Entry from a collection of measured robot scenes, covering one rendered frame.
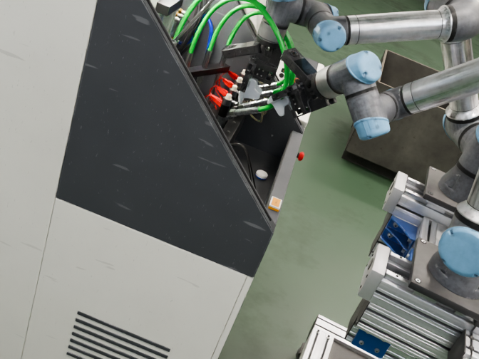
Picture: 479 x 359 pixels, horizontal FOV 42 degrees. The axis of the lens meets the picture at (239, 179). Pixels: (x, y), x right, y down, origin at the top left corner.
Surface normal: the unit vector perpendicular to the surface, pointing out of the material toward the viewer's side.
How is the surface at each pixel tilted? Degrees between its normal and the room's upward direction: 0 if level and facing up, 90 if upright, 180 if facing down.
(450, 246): 98
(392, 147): 90
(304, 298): 0
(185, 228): 90
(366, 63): 45
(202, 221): 90
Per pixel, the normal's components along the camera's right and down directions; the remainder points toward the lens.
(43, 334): -0.21, 0.45
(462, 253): -0.62, 0.35
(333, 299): 0.32, -0.81
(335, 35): 0.13, 0.55
